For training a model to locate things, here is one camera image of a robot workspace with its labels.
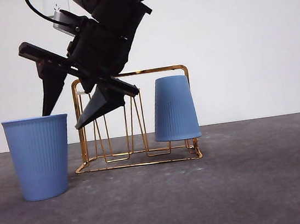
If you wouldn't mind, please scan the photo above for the gold wire cup rack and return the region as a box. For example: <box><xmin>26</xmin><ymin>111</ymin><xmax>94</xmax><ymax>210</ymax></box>
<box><xmin>62</xmin><ymin>62</ymin><xmax>203</xmax><ymax>176</ymax></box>

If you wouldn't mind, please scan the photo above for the white wall socket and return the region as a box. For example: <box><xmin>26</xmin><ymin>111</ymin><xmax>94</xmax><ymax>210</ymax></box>
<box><xmin>42</xmin><ymin>0</ymin><xmax>71</xmax><ymax>19</ymax></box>

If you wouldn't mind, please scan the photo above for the pale grey camera box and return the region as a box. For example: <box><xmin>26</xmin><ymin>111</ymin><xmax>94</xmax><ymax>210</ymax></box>
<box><xmin>50</xmin><ymin>7</ymin><xmax>83</xmax><ymax>39</ymax></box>

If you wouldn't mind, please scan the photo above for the black camera cable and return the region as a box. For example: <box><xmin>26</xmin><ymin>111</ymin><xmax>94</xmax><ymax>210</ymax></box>
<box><xmin>24</xmin><ymin>0</ymin><xmax>57</xmax><ymax>25</ymax></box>

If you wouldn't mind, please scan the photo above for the blue ribbed plastic cup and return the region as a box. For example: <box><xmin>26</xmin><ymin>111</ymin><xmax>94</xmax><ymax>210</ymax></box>
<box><xmin>146</xmin><ymin>73</ymin><xmax>202</xmax><ymax>145</ymax></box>
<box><xmin>1</xmin><ymin>112</ymin><xmax>78</xmax><ymax>205</ymax></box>

